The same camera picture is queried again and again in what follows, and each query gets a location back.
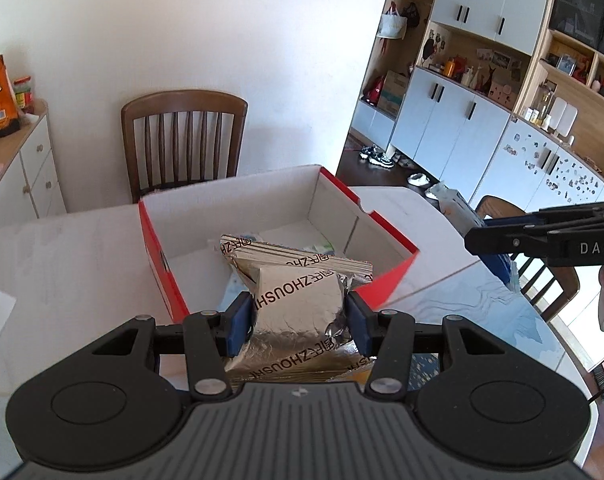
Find red cardboard box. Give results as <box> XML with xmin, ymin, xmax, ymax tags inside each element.
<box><xmin>138</xmin><ymin>164</ymin><xmax>420</xmax><ymax>323</ymax></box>

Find dark sneakers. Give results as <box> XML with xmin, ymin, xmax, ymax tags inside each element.
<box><xmin>358</xmin><ymin>145</ymin><xmax>395</xmax><ymax>169</ymax></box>

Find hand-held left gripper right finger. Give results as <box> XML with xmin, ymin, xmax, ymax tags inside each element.
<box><xmin>346</xmin><ymin>292</ymin><xmax>520</xmax><ymax>402</ymax></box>

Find white wooden sideboard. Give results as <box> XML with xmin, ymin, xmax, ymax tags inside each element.
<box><xmin>0</xmin><ymin>99</ymin><xmax>68</xmax><ymax>231</ymax></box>

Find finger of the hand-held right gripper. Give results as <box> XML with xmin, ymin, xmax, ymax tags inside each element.
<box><xmin>484</xmin><ymin>202</ymin><xmax>604</xmax><ymax>228</ymax></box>
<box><xmin>464</xmin><ymin>225</ymin><xmax>552</xmax><ymax>261</ymax></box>

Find red lidded jar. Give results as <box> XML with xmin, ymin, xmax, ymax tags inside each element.
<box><xmin>13</xmin><ymin>76</ymin><xmax>36</xmax><ymax>113</ymax></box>

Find shiny foil snack packet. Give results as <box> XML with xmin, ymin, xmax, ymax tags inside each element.
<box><xmin>218</xmin><ymin>233</ymin><xmax>379</xmax><ymax>382</ymax></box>

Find blue white tissue packet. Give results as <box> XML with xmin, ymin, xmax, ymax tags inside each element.
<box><xmin>431</xmin><ymin>184</ymin><xmax>520</xmax><ymax>288</ymax></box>

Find white blue marble desktop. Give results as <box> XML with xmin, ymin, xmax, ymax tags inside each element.
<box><xmin>0</xmin><ymin>185</ymin><xmax>580</xmax><ymax>411</ymax></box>

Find red bag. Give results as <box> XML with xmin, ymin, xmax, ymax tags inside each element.
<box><xmin>363</xmin><ymin>76</ymin><xmax>385</xmax><ymax>107</ymax></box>

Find white plastic bagged item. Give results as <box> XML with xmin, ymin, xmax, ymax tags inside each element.
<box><xmin>302</xmin><ymin>239</ymin><xmax>335</xmax><ymax>257</ymax></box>

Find grey wooden wall cabinet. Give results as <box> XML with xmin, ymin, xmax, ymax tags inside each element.
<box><xmin>349</xmin><ymin>0</ymin><xmax>604</xmax><ymax>221</ymax></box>

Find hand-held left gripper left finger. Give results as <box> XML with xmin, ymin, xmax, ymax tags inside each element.
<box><xmin>89</xmin><ymin>291</ymin><xmax>255</xmax><ymax>402</ymax></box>

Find brown wooden chair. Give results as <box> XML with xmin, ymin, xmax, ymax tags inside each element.
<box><xmin>120</xmin><ymin>89</ymin><xmax>249</xmax><ymax>206</ymax></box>
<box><xmin>474</xmin><ymin>195</ymin><xmax>581</xmax><ymax>322</ymax></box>

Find white tote bag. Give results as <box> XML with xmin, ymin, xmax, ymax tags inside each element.
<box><xmin>376</xmin><ymin>2</ymin><xmax>409</xmax><ymax>41</ymax></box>

